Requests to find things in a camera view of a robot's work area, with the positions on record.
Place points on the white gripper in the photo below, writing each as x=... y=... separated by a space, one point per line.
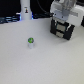
x=67 y=11

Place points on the black kcup holder drawer box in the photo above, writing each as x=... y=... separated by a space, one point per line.
x=63 y=30

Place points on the white kcup with green lid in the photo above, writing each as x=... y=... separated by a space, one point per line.
x=31 y=42

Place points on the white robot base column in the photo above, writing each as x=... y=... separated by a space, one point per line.
x=26 y=13

